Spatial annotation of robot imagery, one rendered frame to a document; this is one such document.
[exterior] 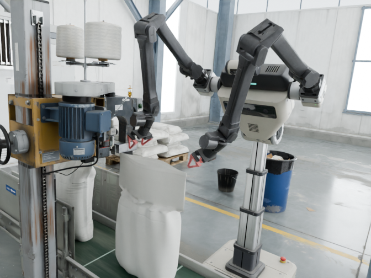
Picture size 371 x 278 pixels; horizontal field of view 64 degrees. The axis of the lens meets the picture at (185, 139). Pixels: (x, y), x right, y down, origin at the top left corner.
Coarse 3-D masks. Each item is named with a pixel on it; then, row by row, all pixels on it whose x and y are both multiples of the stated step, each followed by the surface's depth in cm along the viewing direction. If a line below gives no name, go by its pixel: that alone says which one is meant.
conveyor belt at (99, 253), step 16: (96, 224) 215; (96, 240) 195; (112, 240) 196; (80, 256) 177; (96, 256) 178; (112, 256) 179; (96, 272) 164; (112, 272) 165; (176, 272) 168; (192, 272) 169
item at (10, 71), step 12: (0, 12) 346; (0, 24) 359; (0, 36) 352; (0, 48) 354; (12, 48) 370; (0, 60) 358; (0, 72) 360; (12, 72) 371; (0, 84) 362; (12, 84) 373; (0, 96) 364; (0, 108) 367; (0, 120) 369; (0, 132) 372; (0, 168) 382; (12, 168) 394
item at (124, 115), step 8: (96, 96) 165; (120, 96) 171; (104, 104) 158; (112, 104) 162; (120, 104) 166; (128, 104) 171; (112, 112) 163; (120, 112) 167; (128, 112) 172; (120, 120) 175; (128, 120) 173; (120, 128) 176; (128, 128) 174; (120, 136) 177; (96, 144) 165; (104, 144) 162
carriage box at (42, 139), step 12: (12, 96) 137; (60, 96) 152; (12, 108) 142; (36, 108) 128; (12, 120) 141; (36, 120) 129; (36, 132) 130; (48, 132) 135; (36, 144) 131; (48, 144) 136; (12, 156) 145; (24, 156) 138; (36, 156) 132; (60, 156) 142
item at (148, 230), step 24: (120, 168) 170; (144, 168) 149; (168, 168) 153; (144, 192) 151; (168, 192) 146; (120, 216) 162; (144, 216) 151; (168, 216) 145; (120, 240) 165; (144, 240) 152; (168, 240) 147; (120, 264) 170; (144, 264) 154; (168, 264) 150
